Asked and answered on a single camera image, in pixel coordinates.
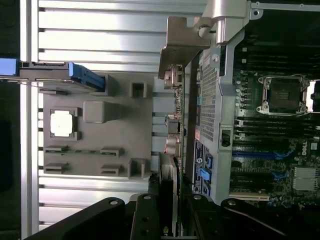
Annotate grey parts rack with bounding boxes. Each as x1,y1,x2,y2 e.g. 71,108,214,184
39,73,161,180

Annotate hard disk with blue carrier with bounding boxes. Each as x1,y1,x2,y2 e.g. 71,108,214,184
0,57,106,92

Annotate black open PC case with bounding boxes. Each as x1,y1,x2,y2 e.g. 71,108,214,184
185,0,320,240

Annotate white expansion slot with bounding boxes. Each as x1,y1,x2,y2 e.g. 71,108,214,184
229,193,270,204

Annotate blue expansion slot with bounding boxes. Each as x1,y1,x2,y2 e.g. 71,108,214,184
232,150,285,160

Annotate green motherboard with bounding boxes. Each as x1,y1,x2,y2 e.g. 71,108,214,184
228,41,320,213

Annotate CPU socket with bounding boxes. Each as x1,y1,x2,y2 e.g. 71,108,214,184
255,73,311,117

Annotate silver CPU chip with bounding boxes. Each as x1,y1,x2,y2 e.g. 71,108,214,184
49,109,76,138

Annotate silver chipset heatsink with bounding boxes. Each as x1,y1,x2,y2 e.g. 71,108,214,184
293,166,318,191

